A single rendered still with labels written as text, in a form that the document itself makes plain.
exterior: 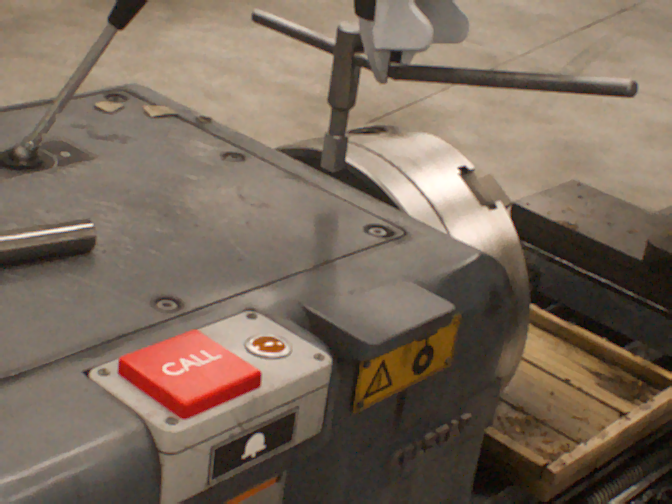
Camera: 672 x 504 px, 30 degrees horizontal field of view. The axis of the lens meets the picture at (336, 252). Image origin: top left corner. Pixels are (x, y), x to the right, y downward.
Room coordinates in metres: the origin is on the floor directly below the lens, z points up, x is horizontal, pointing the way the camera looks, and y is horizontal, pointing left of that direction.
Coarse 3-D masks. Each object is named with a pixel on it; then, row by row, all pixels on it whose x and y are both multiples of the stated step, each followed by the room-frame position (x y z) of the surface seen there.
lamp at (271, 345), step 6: (252, 342) 0.66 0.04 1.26; (258, 342) 0.66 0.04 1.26; (264, 342) 0.66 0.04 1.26; (270, 342) 0.66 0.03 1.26; (276, 342) 0.67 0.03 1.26; (282, 342) 0.67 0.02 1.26; (258, 348) 0.66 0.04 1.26; (264, 348) 0.66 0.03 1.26; (270, 348) 0.66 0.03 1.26; (276, 348) 0.66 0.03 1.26; (282, 348) 0.66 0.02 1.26
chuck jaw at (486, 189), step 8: (464, 176) 1.09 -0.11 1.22; (472, 176) 1.10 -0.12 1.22; (480, 176) 1.13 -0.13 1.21; (488, 176) 1.13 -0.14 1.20; (472, 184) 1.09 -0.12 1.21; (480, 184) 1.09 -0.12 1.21; (488, 184) 1.12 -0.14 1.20; (496, 184) 1.13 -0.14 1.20; (472, 192) 1.08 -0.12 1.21; (480, 192) 1.08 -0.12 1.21; (488, 192) 1.09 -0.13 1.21; (496, 192) 1.12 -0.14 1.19; (504, 192) 1.13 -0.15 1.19; (480, 200) 1.07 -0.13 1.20; (488, 200) 1.08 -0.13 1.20; (496, 200) 1.11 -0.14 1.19; (504, 200) 1.12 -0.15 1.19; (488, 208) 1.07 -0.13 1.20
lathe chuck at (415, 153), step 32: (352, 128) 1.16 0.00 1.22; (384, 128) 1.14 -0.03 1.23; (416, 128) 1.15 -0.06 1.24; (416, 160) 1.07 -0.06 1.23; (448, 160) 1.09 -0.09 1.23; (448, 192) 1.05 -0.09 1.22; (448, 224) 1.01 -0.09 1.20; (480, 224) 1.04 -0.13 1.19; (512, 224) 1.07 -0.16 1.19; (512, 256) 1.04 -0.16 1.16; (512, 320) 1.02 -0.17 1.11; (512, 352) 1.03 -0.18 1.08
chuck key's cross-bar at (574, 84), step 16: (256, 16) 0.96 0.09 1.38; (272, 16) 0.95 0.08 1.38; (288, 32) 0.94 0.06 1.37; (304, 32) 0.93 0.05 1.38; (320, 48) 0.92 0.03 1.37; (368, 64) 0.89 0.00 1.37; (400, 64) 0.87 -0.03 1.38; (400, 80) 0.87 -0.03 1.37; (416, 80) 0.86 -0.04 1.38; (432, 80) 0.85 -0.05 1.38; (448, 80) 0.84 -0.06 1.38; (464, 80) 0.83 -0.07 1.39; (480, 80) 0.82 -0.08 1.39; (496, 80) 0.82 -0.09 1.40; (512, 80) 0.81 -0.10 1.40; (528, 80) 0.80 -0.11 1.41; (544, 80) 0.79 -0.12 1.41; (560, 80) 0.79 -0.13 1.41; (576, 80) 0.78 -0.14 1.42; (592, 80) 0.77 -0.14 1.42; (608, 80) 0.77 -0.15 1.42; (624, 80) 0.76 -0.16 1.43; (624, 96) 0.76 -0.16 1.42
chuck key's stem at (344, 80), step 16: (336, 32) 0.91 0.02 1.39; (352, 32) 0.90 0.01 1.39; (336, 48) 0.90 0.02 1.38; (352, 48) 0.90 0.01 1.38; (336, 64) 0.90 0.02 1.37; (352, 64) 0.90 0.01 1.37; (336, 80) 0.90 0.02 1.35; (352, 80) 0.90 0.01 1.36; (336, 96) 0.90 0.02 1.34; (352, 96) 0.90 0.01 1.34; (336, 112) 0.90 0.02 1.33; (336, 128) 0.90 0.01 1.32; (336, 144) 0.90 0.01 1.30; (336, 160) 0.90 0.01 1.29
